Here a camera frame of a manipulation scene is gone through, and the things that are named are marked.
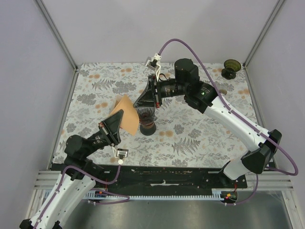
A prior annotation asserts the floral patterned table mat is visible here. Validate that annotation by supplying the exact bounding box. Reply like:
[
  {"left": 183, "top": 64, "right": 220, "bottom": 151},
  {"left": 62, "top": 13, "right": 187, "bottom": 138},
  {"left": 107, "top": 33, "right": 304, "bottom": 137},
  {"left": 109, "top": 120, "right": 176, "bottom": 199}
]
[{"left": 52, "top": 62, "right": 246, "bottom": 167}]

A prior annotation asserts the left aluminium frame post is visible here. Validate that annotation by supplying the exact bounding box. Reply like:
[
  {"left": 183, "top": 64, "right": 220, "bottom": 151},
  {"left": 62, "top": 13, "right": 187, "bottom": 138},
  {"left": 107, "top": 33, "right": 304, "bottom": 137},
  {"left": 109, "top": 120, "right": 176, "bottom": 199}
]
[{"left": 35, "top": 0, "right": 79, "bottom": 70}]

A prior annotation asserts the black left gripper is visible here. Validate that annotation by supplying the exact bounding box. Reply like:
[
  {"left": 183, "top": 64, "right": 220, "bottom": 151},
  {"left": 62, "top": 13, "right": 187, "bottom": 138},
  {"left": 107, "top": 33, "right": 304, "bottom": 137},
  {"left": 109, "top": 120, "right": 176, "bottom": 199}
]
[{"left": 83, "top": 109, "right": 124, "bottom": 156}]

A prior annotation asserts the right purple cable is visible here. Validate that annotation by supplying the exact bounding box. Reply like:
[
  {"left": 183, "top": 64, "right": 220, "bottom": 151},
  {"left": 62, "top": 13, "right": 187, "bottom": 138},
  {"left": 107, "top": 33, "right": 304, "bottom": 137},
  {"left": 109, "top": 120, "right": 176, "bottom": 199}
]
[{"left": 158, "top": 38, "right": 299, "bottom": 206}]

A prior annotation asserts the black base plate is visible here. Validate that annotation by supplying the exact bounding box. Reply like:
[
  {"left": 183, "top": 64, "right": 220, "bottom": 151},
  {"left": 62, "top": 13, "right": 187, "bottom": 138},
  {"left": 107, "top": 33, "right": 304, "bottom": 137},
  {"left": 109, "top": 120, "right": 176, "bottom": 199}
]
[{"left": 51, "top": 163, "right": 248, "bottom": 195}]

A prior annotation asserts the aluminium frame post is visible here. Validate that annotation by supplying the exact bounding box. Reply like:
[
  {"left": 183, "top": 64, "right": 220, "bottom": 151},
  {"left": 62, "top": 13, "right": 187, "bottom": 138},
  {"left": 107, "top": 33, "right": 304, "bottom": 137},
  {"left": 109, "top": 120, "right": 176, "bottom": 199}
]
[
  {"left": 35, "top": 0, "right": 79, "bottom": 70},
  {"left": 242, "top": 0, "right": 288, "bottom": 69}
]

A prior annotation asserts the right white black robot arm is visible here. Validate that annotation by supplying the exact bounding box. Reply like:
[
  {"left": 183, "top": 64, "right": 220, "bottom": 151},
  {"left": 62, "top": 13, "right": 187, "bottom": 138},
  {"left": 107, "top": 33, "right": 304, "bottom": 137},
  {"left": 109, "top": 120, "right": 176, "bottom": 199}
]
[{"left": 133, "top": 55, "right": 282, "bottom": 188}]

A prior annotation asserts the light blue cable duct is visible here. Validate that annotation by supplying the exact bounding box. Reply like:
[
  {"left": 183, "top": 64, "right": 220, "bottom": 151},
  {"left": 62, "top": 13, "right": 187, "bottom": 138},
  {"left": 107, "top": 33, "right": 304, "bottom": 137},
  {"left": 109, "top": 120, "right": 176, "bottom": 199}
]
[{"left": 82, "top": 190, "right": 224, "bottom": 201}]

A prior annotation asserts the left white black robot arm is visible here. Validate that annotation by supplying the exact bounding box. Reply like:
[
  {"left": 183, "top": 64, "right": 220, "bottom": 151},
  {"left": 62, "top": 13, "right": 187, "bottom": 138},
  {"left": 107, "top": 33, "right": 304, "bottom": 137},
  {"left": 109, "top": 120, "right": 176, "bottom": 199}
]
[{"left": 20, "top": 110, "right": 124, "bottom": 229}]

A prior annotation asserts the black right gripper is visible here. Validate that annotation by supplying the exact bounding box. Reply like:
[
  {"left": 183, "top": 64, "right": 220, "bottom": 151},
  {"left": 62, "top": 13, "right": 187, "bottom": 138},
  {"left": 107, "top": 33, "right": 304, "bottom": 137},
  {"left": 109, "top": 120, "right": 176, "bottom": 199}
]
[{"left": 134, "top": 74, "right": 188, "bottom": 109}]

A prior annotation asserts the right aluminium frame post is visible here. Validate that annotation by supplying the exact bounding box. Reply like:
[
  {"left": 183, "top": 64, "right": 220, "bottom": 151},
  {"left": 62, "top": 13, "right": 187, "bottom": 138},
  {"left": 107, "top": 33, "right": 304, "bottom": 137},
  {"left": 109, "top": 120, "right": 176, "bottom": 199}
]
[{"left": 242, "top": 0, "right": 288, "bottom": 69}]

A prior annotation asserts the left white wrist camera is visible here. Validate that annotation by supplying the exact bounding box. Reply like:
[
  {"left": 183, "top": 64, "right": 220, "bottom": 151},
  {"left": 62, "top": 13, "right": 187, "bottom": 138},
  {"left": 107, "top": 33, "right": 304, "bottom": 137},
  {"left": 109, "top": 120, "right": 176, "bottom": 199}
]
[{"left": 112, "top": 147, "right": 129, "bottom": 165}]

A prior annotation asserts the brown tape roll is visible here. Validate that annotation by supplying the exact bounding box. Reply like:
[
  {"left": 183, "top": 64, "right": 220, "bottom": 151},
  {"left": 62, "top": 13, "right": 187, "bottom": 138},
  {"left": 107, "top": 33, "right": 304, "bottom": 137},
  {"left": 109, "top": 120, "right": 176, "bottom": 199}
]
[{"left": 219, "top": 89, "right": 227, "bottom": 95}]

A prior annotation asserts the brown paper coffee filter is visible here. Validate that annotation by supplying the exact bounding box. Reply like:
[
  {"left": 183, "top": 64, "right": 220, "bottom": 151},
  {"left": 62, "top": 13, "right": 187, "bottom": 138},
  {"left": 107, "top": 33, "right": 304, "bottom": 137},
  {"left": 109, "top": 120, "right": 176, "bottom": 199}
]
[{"left": 109, "top": 94, "right": 139, "bottom": 136}]

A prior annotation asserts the green glass dripper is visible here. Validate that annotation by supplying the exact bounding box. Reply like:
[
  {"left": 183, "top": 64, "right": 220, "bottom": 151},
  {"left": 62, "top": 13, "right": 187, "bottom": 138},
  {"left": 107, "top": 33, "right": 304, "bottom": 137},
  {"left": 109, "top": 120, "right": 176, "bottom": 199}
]
[{"left": 221, "top": 59, "right": 242, "bottom": 80}]

